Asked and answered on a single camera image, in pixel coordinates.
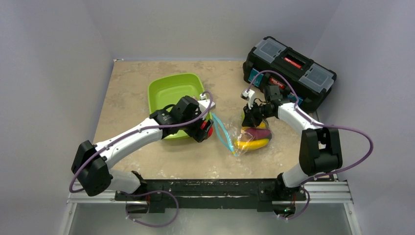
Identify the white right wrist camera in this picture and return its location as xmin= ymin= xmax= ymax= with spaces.
xmin=240 ymin=89 xmax=256 ymax=109

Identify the clear zip top bag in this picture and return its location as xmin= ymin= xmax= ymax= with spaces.
xmin=211 ymin=113 xmax=273 ymax=156

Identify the red fake apple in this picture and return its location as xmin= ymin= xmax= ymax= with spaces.
xmin=201 ymin=120 xmax=214 ymax=138

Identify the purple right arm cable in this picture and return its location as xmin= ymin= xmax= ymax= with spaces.
xmin=246 ymin=70 xmax=374 ymax=221

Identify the purple fake eggplant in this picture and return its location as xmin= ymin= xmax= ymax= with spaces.
xmin=242 ymin=127 xmax=273 ymax=140

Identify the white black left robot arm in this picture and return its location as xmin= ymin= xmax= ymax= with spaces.
xmin=69 ymin=92 xmax=216 ymax=200

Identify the black toolbox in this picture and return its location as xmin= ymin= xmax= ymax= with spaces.
xmin=242 ymin=36 xmax=337 ymax=113

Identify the yellow fake banana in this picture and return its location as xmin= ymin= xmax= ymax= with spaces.
xmin=234 ymin=120 xmax=270 ymax=151

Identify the green plastic tray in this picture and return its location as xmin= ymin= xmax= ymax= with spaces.
xmin=145 ymin=73 xmax=215 ymax=140

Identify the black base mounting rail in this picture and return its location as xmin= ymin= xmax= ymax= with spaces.
xmin=115 ymin=178 xmax=307 ymax=215

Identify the aluminium frame rail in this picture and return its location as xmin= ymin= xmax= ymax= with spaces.
xmin=58 ymin=179 xmax=361 ymax=235

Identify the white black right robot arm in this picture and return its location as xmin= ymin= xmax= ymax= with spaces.
xmin=241 ymin=86 xmax=343 ymax=199

